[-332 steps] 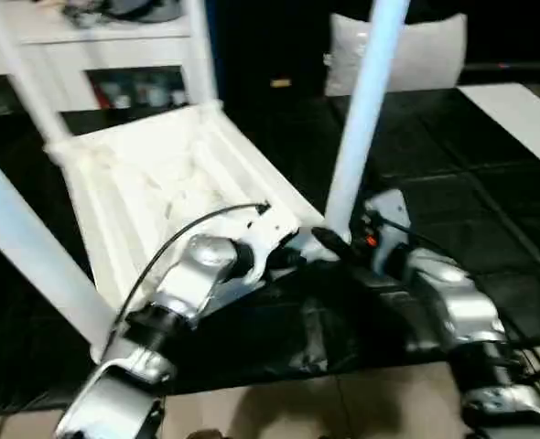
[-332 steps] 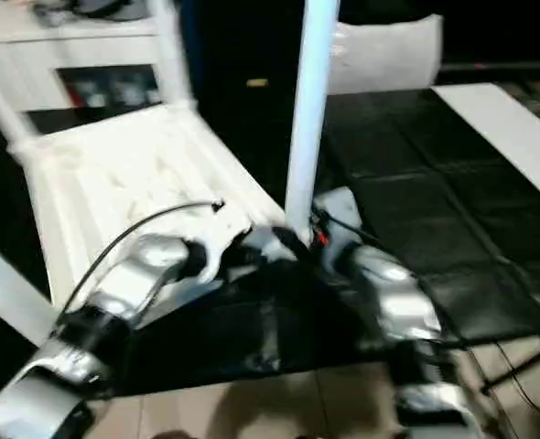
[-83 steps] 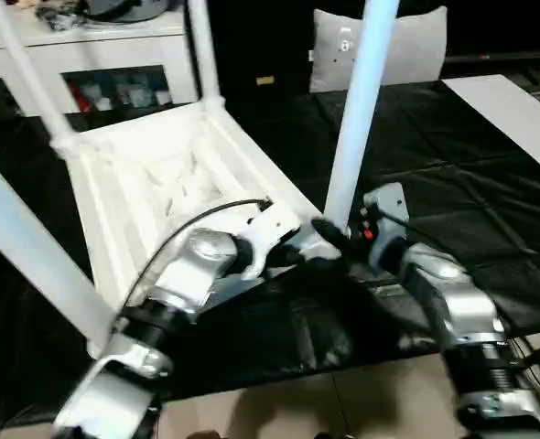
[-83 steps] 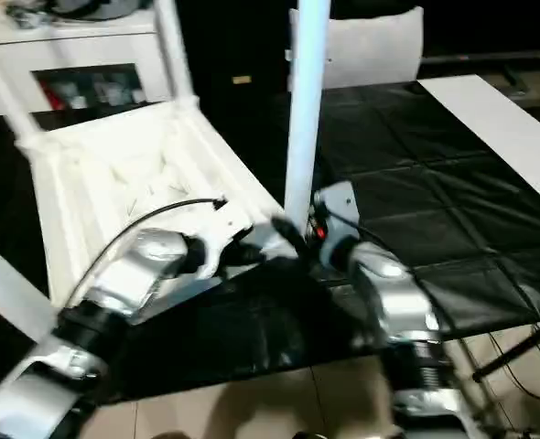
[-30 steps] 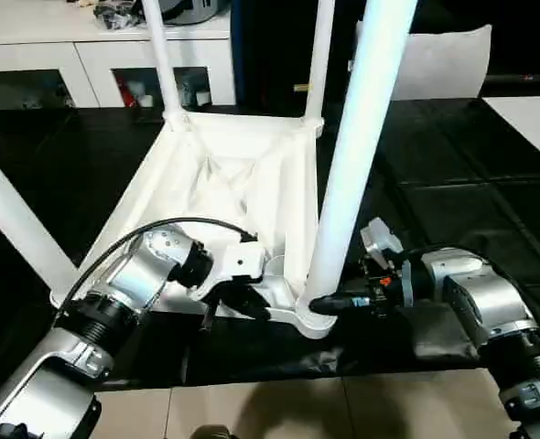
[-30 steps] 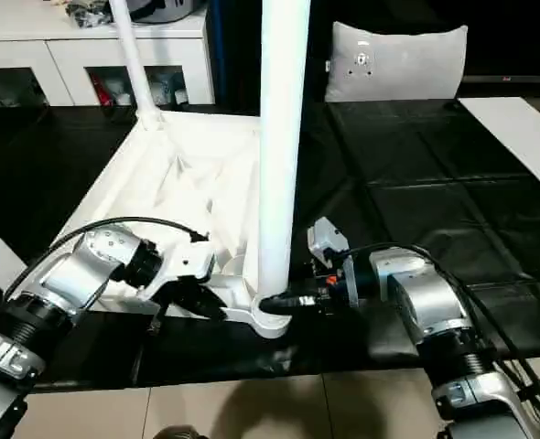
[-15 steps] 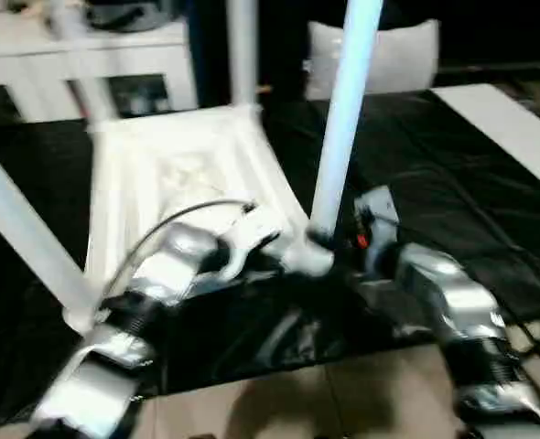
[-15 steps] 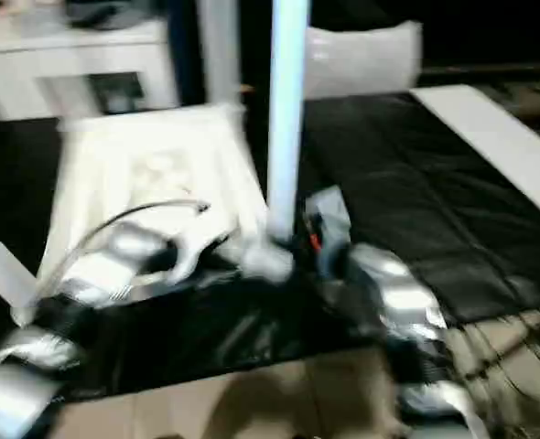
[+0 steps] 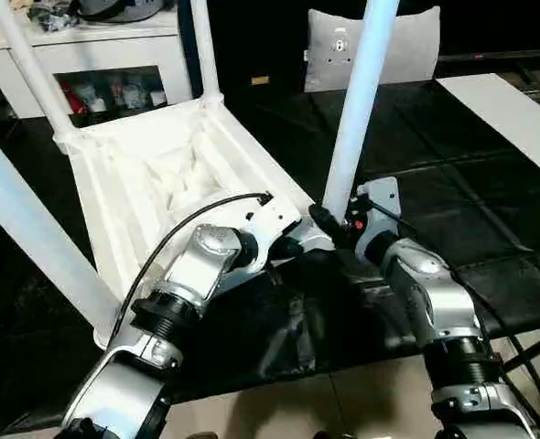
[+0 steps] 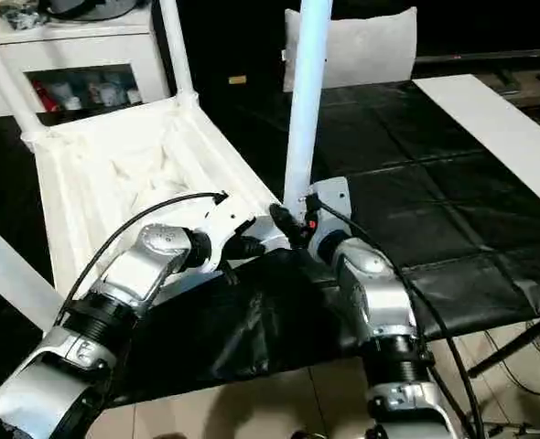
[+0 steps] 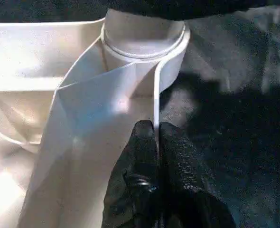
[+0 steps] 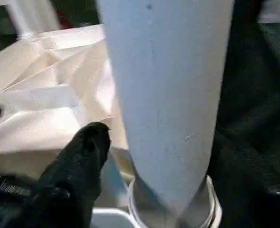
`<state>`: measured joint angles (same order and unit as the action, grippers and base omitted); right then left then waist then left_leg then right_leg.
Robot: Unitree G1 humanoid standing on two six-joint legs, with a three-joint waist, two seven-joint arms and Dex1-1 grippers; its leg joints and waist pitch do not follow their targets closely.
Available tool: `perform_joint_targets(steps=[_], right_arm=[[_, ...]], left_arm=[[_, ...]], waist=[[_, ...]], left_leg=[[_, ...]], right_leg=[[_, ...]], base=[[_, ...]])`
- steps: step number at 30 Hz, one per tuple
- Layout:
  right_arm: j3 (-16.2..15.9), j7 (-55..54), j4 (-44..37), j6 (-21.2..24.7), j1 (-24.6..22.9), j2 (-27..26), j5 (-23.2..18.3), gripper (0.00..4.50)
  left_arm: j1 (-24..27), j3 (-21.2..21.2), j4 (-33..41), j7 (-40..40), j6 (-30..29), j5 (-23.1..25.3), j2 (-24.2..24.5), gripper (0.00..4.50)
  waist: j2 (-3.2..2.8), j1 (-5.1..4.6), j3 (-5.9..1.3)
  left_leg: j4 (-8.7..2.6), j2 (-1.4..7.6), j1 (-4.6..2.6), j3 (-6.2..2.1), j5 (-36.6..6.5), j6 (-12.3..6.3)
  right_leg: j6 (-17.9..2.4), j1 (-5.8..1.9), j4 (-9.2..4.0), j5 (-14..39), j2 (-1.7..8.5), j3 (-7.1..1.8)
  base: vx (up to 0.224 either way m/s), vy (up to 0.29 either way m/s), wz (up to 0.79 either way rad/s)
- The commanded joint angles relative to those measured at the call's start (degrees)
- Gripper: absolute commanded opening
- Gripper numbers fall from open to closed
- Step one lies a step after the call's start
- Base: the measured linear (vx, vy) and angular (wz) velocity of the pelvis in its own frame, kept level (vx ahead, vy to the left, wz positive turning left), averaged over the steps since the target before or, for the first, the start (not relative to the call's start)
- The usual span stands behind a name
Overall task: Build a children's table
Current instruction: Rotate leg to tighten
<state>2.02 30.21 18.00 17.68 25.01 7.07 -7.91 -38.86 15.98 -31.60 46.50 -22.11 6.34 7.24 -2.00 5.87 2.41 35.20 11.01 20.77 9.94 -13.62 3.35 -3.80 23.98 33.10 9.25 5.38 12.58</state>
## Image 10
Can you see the white plastic table leg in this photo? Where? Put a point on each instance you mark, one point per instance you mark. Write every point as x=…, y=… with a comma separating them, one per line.
x=5, y=73
x=308, y=91
x=14, y=274
x=177, y=46

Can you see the white plastic table top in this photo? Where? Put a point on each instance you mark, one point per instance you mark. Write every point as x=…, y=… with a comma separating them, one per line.
x=133, y=165

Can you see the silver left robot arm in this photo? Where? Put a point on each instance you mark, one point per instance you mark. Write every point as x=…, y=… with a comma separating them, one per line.
x=133, y=283

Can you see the black work mat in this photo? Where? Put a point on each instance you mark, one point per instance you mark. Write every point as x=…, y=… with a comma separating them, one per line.
x=435, y=201

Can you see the black stand foot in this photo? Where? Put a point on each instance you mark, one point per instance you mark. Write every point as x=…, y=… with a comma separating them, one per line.
x=512, y=347

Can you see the small red bottle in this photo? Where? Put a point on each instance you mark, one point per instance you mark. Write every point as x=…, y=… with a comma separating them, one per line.
x=41, y=93

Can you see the white cabinet with glass doors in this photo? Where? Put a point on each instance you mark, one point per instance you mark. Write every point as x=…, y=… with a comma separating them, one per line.
x=69, y=55

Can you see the dark grey helmet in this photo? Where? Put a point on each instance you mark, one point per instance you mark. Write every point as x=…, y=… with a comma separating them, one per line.
x=87, y=5

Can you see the dark clutter pile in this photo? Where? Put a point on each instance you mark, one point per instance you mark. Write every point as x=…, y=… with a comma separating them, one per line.
x=18, y=11

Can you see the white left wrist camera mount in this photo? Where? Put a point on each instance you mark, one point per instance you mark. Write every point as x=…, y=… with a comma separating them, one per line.
x=229, y=219

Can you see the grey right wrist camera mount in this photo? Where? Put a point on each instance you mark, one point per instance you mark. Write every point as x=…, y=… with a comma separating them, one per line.
x=329, y=197

